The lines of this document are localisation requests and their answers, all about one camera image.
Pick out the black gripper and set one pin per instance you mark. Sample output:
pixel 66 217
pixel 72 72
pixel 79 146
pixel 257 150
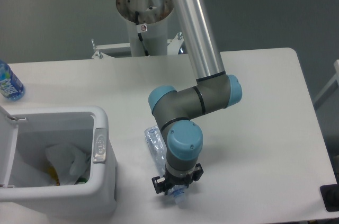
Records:
pixel 174 177

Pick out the clear plastic bottle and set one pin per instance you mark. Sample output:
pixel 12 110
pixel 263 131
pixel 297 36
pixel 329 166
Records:
pixel 158 151

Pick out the white plastic pouch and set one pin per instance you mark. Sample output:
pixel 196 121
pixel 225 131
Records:
pixel 69 162

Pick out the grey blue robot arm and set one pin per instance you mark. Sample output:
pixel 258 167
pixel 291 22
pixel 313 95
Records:
pixel 174 110

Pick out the white plastic trash can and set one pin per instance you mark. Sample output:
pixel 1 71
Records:
pixel 25 134

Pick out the black device at table edge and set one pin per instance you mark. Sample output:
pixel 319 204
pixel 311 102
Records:
pixel 330 197

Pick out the blue labelled water bottle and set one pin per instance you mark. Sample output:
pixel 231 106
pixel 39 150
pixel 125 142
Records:
pixel 11 87

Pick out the white metal base bracket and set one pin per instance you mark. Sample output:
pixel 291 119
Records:
pixel 175 46

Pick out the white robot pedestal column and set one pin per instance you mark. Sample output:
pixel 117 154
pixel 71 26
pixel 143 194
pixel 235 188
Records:
pixel 146 22

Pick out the white frame at right edge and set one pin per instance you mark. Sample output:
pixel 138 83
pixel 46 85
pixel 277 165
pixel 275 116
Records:
pixel 330 87

